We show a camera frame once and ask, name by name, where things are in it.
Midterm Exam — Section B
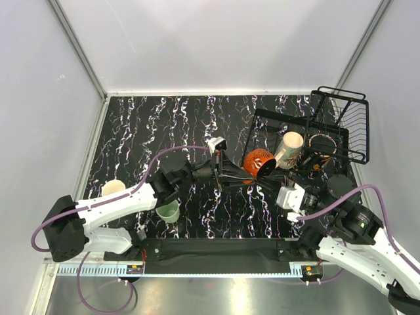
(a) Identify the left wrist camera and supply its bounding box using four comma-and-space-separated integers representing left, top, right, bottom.
207, 136, 227, 155

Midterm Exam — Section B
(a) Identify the black skull mug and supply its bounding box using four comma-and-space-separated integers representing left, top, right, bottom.
298, 133, 337, 174

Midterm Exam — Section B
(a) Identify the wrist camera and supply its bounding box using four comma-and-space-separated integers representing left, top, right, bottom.
207, 136, 227, 155
276, 184, 306, 222

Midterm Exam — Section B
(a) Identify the black wire dish rack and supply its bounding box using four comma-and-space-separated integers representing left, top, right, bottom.
243, 86, 370, 184

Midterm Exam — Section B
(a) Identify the green cup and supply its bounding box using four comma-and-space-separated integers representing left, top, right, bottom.
156, 200, 180, 224

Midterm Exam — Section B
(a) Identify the orange black mug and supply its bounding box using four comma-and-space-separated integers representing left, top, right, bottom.
243, 148, 276, 180

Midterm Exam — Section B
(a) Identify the purple cable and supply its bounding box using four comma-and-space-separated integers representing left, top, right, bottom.
31, 146, 211, 312
295, 183, 420, 270

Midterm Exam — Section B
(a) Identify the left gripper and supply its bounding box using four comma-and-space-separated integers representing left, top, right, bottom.
175, 150, 254, 192

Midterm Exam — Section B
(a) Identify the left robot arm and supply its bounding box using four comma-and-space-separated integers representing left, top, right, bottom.
42, 148, 253, 263

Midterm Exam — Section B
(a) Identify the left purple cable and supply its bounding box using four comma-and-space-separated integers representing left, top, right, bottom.
31, 146, 211, 312

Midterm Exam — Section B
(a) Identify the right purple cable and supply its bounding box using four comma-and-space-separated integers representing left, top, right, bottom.
295, 183, 420, 270

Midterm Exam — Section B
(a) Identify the beige printed mug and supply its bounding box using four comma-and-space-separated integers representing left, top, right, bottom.
274, 131, 304, 170

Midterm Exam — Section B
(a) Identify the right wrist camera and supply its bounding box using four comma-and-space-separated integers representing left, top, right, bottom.
276, 184, 306, 222

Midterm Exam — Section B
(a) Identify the slotted cable duct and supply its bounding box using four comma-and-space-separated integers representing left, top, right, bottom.
57, 262, 303, 278

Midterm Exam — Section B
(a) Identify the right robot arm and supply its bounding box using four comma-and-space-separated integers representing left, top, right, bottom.
257, 175, 419, 314

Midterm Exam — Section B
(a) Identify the cream cup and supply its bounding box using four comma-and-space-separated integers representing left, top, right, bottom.
101, 179, 126, 196

